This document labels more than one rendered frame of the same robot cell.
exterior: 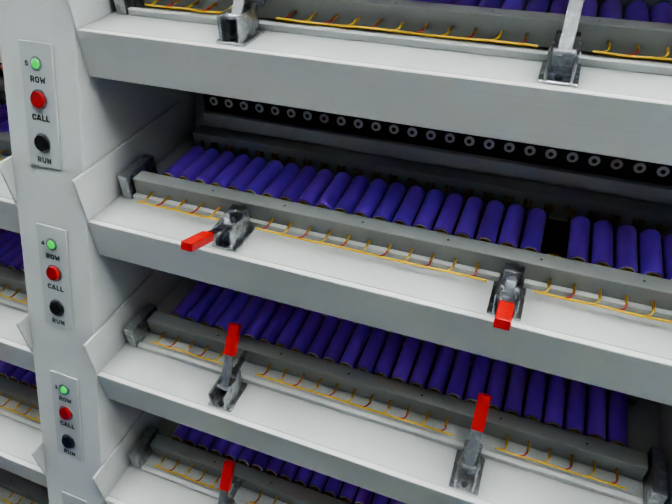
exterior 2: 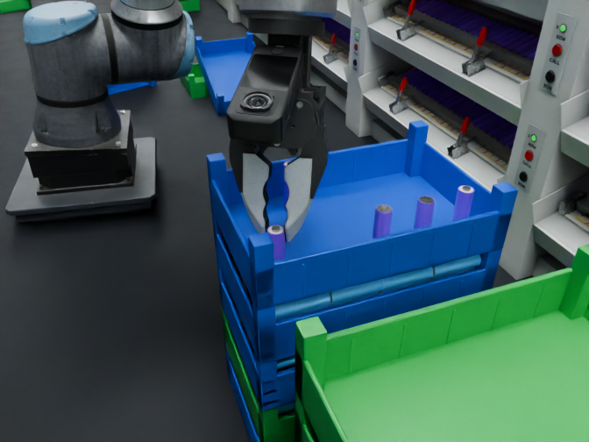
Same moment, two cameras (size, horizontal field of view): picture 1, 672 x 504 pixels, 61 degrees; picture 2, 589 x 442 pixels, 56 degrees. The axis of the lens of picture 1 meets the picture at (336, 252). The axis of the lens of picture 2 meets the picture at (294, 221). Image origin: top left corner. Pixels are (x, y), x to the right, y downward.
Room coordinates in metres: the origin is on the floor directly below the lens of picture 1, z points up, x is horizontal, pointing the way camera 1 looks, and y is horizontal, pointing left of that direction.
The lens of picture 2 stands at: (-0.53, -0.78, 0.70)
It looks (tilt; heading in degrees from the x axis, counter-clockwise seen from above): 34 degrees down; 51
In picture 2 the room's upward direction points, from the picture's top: straight up
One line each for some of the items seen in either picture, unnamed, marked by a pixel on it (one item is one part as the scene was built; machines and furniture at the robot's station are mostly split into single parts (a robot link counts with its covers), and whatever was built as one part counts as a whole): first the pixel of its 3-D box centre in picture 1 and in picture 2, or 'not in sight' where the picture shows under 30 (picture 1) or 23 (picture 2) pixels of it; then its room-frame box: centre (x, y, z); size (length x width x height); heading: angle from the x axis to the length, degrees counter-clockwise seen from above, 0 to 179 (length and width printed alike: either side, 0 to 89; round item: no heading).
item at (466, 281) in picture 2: not in sight; (348, 253); (-0.13, -0.39, 0.28); 0.30 x 0.20 x 0.08; 161
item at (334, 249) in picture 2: not in sight; (351, 200); (-0.13, -0.39, 0.36); 0.30 x 0.20 x 0.08; 161
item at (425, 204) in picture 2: not in sight; (422, 224); (-0.10, -0.47, 0.36); 0.02 x 0.02 x 0.06
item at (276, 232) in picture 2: not in sight; (276, 253); (-0.26, -0.41, 0.36); 0.02 x 0.02 x 0.06
